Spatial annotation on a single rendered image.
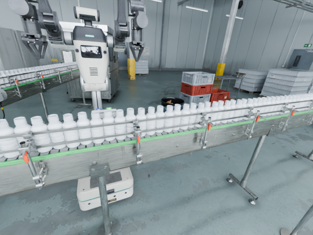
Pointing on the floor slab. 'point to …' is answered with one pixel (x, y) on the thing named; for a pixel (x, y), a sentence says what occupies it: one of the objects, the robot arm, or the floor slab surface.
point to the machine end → (113, 56)
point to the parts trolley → (229, 82)
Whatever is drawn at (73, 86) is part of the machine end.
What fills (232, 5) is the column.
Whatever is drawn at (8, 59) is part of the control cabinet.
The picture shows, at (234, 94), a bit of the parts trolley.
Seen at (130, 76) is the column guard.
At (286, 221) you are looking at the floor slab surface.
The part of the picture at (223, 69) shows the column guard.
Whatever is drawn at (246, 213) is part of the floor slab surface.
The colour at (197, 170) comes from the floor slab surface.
